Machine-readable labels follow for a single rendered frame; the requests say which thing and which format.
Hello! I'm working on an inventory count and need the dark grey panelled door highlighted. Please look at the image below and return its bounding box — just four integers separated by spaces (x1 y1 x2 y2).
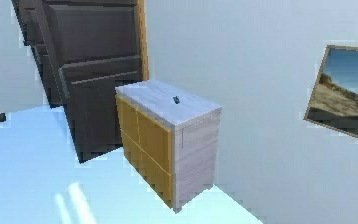
10 0 150 164

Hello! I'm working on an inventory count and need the framed beach landscape picture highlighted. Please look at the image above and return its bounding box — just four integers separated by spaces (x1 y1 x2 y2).
303 44 358 144

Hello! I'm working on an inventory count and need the white chest with yellow drawers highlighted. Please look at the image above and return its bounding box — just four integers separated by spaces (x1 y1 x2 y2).
114 79 223 212

